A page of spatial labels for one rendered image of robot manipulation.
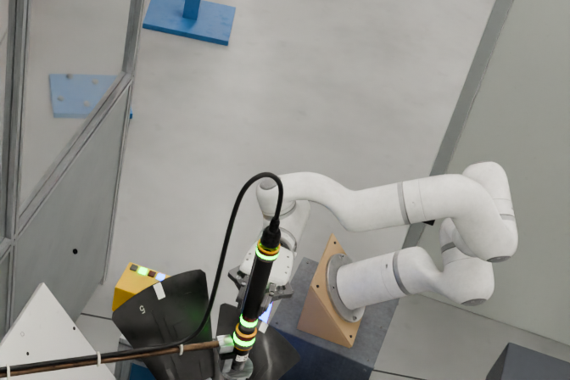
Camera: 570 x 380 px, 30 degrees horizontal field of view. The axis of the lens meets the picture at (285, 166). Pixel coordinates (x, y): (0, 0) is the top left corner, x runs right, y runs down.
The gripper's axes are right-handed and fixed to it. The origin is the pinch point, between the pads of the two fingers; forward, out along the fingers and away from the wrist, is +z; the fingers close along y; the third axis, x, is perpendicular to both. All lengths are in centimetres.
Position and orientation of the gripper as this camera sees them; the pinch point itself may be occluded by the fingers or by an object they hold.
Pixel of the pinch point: (253, 301)
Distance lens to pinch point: 211.4
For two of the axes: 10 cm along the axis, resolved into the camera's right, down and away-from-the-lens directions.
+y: -9.5, -3.2, 0.8
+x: 2.0, -7.5, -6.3
